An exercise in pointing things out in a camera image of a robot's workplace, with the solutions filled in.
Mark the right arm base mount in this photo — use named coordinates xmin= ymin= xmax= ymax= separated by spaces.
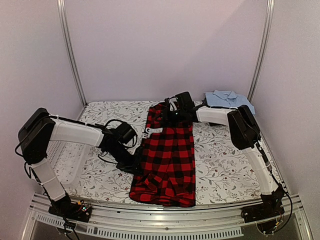
xmin=240 ymin=202 xmax=285 ymax=235

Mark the floral table cloth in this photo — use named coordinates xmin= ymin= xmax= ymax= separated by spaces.
xmin=65 ymin=101 xmax=261 ymax=205

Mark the aluminium post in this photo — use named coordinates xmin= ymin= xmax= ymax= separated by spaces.
xmin=56 ymin=0 xmax=88 ymax=107
xmin=247 ymin=0 xmax=275 ymax=102

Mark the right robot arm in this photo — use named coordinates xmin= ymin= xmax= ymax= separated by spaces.
xmin=160 ymin=91 xmax=288 ymax=220

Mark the white plastic basket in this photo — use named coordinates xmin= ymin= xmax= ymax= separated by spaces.
xmin=46 ymin=141 xmax=90 ymax=188

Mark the red black plaid shirt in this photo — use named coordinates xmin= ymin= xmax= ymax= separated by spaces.
xmin=129 ymin=102 xmax=196 ymax=208

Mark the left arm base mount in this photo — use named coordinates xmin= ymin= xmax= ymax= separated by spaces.
xmin=48 ymin=199 xmax=92 ymax=223

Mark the aluminium front rail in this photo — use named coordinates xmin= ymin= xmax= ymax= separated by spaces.
xmin=21 ymin=193 xmax=316 ymax=240

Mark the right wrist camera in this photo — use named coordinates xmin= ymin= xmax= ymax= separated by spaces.
xmin=164 ymin=97 xmax=178 ymax=112

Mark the left aluminium post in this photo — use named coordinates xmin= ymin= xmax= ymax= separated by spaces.
xmin=56 ymin=0 xmax=88 ymax=107

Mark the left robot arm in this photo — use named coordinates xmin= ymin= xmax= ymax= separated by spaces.
xmin=16 ymin=107 xmax=141 ymax=217

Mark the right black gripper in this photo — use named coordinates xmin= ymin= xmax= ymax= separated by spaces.
xmin=155 ymin=107 xmax=186 ymax=127

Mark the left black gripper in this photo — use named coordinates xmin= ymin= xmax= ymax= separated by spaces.
xmin=107 ymin=143 xmax=144 ymax=176

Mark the light blue folded shirt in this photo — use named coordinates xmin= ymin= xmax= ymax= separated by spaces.
xmin=205 ymin=90 xmax=256 ymax=115

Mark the right aluminium post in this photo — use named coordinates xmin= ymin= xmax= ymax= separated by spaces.
xmin=247 ymin=0 xmax=275 ymax=102

